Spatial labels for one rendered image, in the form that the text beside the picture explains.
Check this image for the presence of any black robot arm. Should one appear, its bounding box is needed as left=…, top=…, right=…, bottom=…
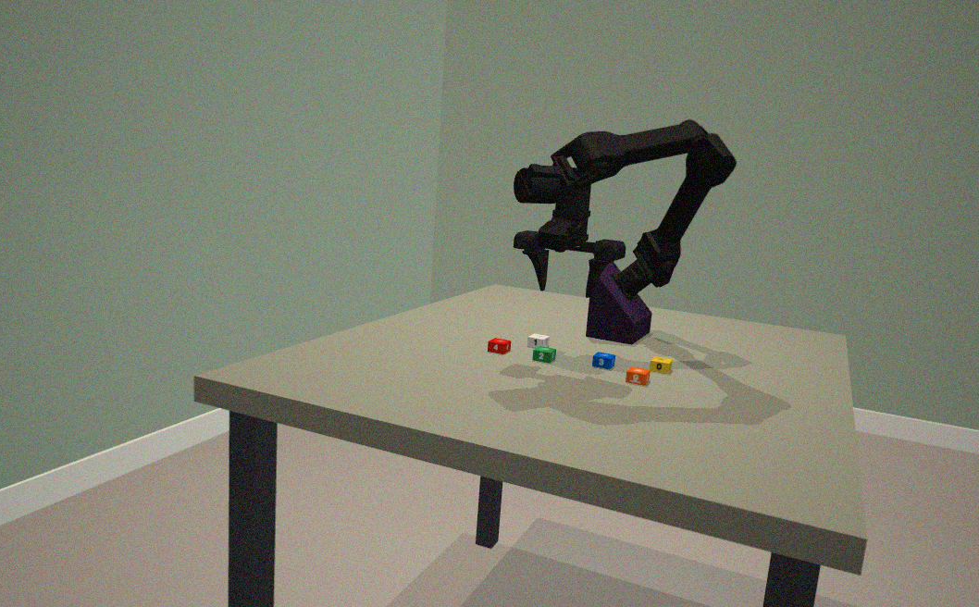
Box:
left=514, top=119, right=737, bottom=299

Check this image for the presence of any orange block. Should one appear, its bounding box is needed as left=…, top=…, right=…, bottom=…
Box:
left=626, top=366, right=650, bottom=386

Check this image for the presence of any small white block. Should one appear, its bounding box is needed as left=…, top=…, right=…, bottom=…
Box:
left=527, top=334, right=550, bottom=348

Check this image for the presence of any green block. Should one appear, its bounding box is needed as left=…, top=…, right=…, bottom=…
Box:
left=532, top=346, right=556, bottom=363

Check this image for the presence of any blue block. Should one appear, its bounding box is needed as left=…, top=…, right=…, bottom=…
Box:
left=592, top=352, right=615, bottom=369

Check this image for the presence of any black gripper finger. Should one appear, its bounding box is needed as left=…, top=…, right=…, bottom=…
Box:
left=586, top=258, right=614, bottom=298
left=522, top=249, right=549, bottom=291

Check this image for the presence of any yellow digit block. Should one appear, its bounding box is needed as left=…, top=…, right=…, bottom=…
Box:
left=650, top=356, right=673, bottom=374

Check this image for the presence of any red block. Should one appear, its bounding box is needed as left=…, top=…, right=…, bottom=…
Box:
left=488, top=338, right=511, bottom=354

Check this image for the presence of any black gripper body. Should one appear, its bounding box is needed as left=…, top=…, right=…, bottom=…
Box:
left=514, top=204, right=626, bottom=261

